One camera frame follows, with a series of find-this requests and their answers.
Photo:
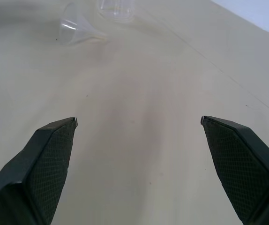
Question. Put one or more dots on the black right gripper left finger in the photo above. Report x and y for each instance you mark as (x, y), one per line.
(29, 178)

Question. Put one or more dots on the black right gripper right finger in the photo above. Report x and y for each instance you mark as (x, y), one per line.
(247, 173)

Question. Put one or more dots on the clear plastic funnel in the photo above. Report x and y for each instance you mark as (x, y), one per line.
(71, 32)

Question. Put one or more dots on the clear plastic cup on table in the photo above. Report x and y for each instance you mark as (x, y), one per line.
(115, 10)

